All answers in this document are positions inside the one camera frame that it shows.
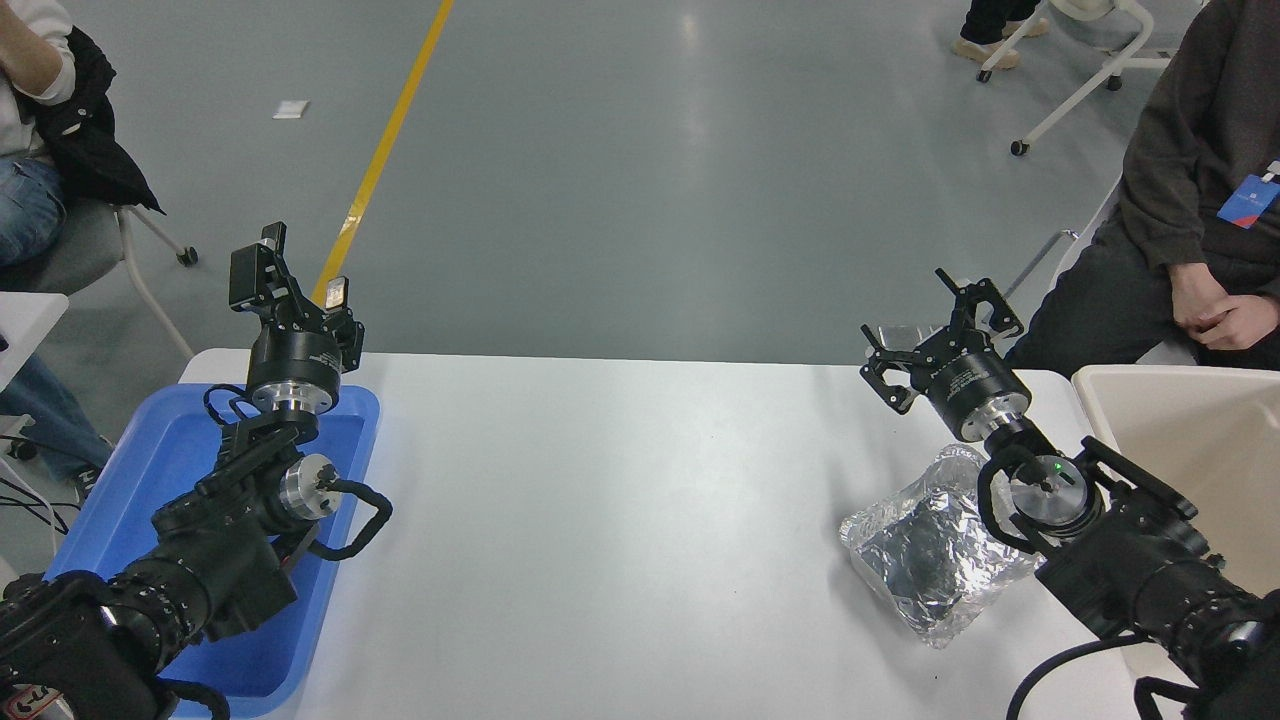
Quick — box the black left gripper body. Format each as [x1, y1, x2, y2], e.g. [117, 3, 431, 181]
[247, 325, 344, 391]

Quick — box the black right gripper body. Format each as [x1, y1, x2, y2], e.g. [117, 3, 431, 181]
[912, 335, 1031, 426]

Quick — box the badge person's right hand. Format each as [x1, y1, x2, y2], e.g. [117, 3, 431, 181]
[1168, 262, 1233, 331]

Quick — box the badge person's left hand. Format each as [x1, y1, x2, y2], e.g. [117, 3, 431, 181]
[1195, 295, 1280, 351]

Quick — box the grey chair with white legs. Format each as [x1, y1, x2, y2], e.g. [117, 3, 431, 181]
[0, 195, 199, 361]

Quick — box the blue plastic tray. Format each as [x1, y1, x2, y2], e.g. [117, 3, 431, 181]
[45, 383, 382, 718]

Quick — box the crumpled foil tray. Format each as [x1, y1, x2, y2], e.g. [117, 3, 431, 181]
[838, 443, 1041, 649]

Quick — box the white chair with steel leg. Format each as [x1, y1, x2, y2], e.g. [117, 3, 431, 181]
[1000, 175, 1201, 367]

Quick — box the black jacket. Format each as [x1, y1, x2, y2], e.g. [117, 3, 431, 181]
[20, 25, 166, 216]

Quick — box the large pale bin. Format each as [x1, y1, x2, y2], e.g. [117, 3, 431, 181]
[1072, 364, 1280, 720]

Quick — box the small white table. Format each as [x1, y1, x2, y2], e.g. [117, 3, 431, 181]
[0, 292, 71, 391]

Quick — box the seated person in jeans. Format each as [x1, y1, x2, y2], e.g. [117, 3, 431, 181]
[0, 0, 116, 501]

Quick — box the white wheeled chair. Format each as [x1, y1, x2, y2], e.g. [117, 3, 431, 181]
[975, 0, 1176, 158]

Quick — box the walking person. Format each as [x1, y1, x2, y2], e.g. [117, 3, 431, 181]
[950, 0, 1053, 71]

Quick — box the seated person with badge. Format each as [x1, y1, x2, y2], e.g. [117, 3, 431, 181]
[1003, 0, 1280, 373]

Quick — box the blue name badge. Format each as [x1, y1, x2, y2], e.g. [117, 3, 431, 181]
[1217, 160, 1280, 230]

